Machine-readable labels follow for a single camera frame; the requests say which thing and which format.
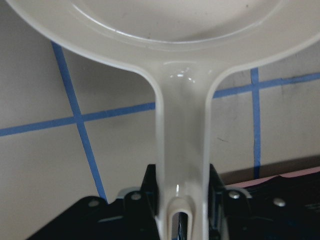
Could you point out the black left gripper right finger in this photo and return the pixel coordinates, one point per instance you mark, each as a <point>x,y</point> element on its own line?
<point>236,215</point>

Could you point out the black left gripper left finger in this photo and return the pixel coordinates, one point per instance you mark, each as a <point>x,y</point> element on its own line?
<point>129,217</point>

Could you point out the black bag lined bin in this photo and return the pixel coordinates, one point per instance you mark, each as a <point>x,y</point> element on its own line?
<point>302,183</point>

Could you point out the beige plastic dustpan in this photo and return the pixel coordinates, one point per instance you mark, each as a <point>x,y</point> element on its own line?
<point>184,49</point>

